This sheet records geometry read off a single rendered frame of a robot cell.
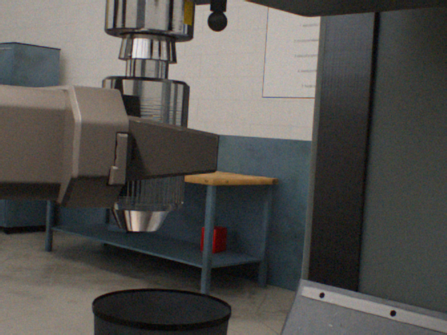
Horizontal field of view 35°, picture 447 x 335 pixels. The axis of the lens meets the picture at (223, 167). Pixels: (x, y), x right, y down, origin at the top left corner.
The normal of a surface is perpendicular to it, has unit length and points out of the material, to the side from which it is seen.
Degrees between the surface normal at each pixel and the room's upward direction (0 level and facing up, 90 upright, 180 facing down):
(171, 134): 90
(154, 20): 90
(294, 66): 90
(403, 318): 63
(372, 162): 90
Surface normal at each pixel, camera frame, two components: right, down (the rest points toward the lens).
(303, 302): -0.58, -0.45
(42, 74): 0.72, 0.08
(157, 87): 0.34, 0.07
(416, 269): -0.69, 0.00
